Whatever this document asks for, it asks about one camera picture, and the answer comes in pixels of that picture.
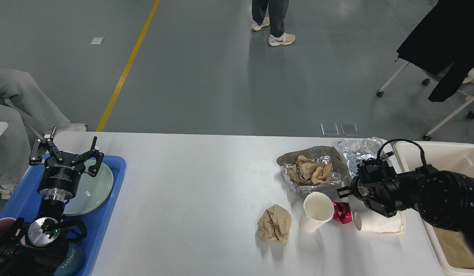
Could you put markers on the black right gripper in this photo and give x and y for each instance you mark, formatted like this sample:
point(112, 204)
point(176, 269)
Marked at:
point(356, 188)

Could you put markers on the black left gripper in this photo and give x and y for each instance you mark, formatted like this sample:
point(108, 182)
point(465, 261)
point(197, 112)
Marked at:
point(65, 177)

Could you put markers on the mint green plate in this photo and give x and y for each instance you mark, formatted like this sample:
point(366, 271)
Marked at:
point(103, 182)

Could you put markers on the aluminium foil with paper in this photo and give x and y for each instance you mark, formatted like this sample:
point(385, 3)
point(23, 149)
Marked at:
point(324, 154)

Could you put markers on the pink ribbed mug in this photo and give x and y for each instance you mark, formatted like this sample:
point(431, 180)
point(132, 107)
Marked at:
point(5, 225)

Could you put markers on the dark teal mug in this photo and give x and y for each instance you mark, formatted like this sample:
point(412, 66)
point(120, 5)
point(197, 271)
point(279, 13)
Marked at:
point(73, 262)

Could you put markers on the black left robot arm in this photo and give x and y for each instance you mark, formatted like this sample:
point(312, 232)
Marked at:
point(48, 245)

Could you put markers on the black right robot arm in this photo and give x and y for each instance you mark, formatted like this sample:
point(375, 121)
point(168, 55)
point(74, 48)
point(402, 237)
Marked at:
point(444, 199)

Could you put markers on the red foil wrapper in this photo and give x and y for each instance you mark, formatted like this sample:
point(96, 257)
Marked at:
point(342, 212)

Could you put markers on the white paper cup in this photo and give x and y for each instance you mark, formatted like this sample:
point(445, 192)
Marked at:
point(318, 209)

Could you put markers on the white tissue roll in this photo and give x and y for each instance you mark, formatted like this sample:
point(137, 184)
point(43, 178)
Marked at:
point(373, 222)

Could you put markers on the crumpled aluminium foil sheet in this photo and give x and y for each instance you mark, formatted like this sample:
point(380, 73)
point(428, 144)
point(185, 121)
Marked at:
point(355, 151)

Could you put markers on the crumpled brown paper in foil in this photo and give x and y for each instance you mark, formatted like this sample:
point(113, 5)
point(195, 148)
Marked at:
point(307, 172)

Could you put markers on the seated person grey trousers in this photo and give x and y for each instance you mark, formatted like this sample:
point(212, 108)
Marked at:
point(20, 94)

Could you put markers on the blue plastic tray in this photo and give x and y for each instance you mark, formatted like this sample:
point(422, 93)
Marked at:
point(24, 203)

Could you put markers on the crumpled brown paper ball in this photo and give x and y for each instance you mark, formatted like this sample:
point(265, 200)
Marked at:
point(275, 224)

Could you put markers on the beige plastic bin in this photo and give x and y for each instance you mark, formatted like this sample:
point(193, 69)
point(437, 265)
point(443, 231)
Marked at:
point(455, 157)

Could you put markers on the black jacket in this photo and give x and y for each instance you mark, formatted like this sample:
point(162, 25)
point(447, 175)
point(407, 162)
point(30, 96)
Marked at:
point(444, 38)

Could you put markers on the standing person in jeans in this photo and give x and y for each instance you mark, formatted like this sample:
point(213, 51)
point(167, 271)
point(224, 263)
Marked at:
point(271, 13)

